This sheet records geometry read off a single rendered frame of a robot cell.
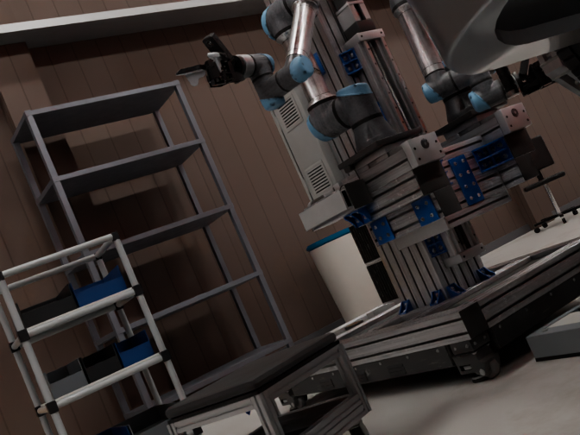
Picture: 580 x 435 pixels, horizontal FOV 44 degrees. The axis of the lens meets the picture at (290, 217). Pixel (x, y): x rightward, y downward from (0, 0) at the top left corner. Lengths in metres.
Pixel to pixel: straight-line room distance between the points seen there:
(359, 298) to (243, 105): 1.95
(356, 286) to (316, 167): 2.61
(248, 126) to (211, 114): 0.34
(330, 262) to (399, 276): 2.65
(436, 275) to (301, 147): 0.76
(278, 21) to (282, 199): 3.51
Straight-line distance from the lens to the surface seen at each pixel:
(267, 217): 5.87
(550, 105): 8.99
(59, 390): 2.95
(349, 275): 5.39
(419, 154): 2.31
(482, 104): 2.45
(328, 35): 2.76
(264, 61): 2.40
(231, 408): 1.82
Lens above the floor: 0.51
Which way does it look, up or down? 5 degrees up
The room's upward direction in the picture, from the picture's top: 24 degrees counter-clockwise
